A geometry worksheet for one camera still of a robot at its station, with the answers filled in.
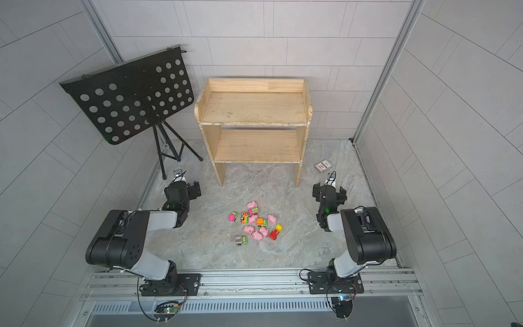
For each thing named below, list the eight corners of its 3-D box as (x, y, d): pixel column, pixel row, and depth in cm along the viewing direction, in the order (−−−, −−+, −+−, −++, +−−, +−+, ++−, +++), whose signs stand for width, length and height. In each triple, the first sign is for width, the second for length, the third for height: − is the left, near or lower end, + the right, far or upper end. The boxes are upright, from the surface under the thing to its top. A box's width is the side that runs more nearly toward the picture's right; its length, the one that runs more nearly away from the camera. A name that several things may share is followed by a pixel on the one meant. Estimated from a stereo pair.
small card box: (320, 174, 105) (321, 171, 103) (314, 167, 108) (314, 164, 106) (331, 168, 107) (332, 165, 106) (324, 161, 110) (325, 158, 109)
